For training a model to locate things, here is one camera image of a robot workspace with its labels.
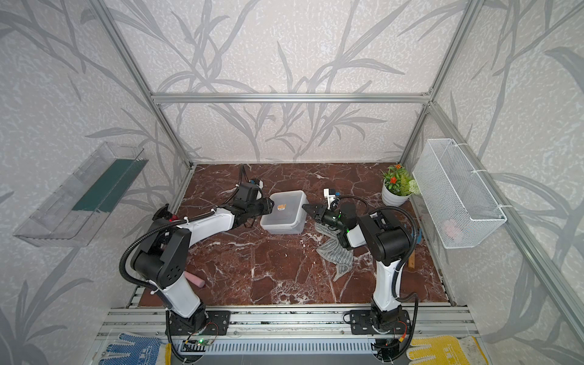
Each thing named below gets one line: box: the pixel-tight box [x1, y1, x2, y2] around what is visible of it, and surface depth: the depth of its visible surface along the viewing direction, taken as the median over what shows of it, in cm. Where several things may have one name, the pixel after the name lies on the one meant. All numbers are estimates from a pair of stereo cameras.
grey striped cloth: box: [314, 222, 354, 282], surface depth 90 cm
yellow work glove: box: [406, 335, 489, 365], surface depth 70 cm
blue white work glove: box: [98, 332, 162, 365], surface depth 70 cm
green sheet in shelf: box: [72, 158, 150, 213], surface depth 70 cm
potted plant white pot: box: [380, 163, 421, 207], surface depth 96 cm
